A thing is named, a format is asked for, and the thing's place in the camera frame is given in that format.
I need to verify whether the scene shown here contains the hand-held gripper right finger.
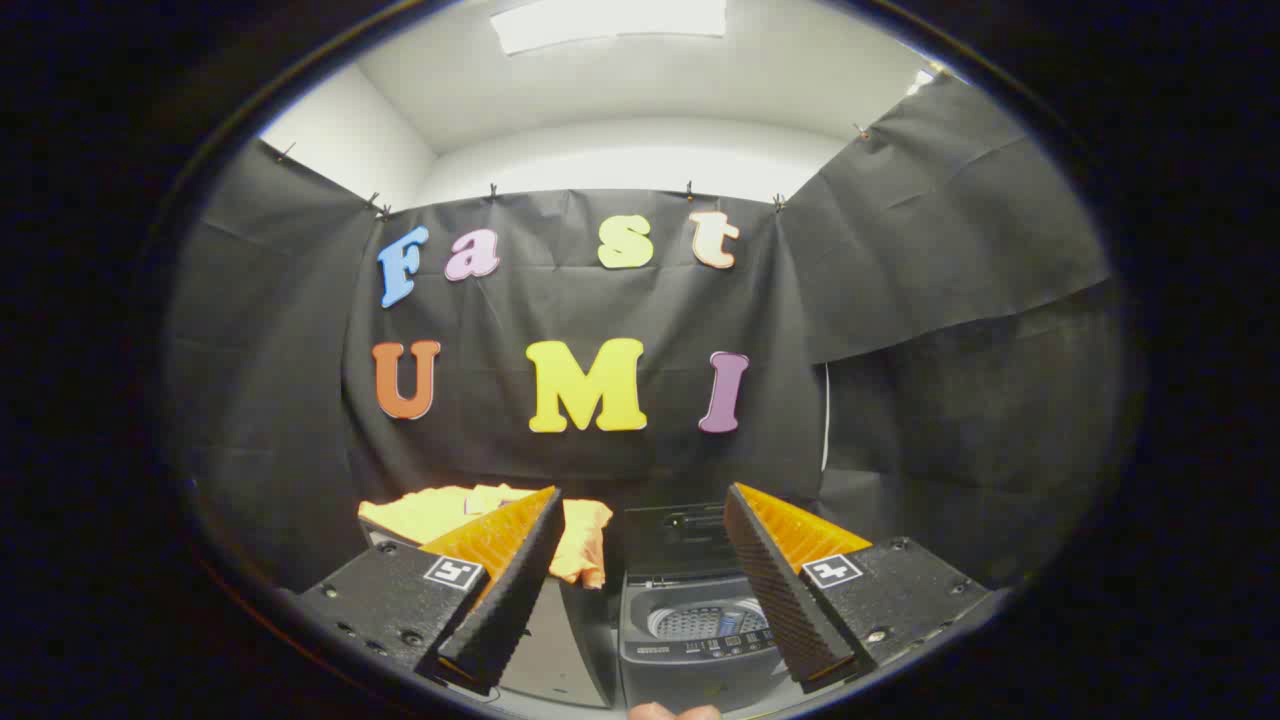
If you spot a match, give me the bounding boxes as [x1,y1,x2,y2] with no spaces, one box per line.
[723,482,994,694]

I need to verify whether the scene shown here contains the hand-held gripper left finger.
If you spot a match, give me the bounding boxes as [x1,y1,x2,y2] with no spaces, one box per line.
[297,486,566,693]

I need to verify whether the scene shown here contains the orange polo shirt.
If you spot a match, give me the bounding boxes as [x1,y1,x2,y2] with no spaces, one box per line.
[358,484,614,589]

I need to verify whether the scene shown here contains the dark washing machine lid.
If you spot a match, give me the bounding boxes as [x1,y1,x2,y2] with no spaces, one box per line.
[622,503,743,581]

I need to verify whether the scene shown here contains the grey washing machine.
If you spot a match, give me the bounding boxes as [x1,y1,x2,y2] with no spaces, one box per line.
[618,570,801,713]

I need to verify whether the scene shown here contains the black backdrop cloth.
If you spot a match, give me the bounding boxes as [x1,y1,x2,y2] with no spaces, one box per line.
[165,72,1126,601]

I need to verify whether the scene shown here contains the ceiling light panel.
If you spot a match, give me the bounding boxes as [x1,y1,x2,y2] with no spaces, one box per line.
[490,0,729,56]

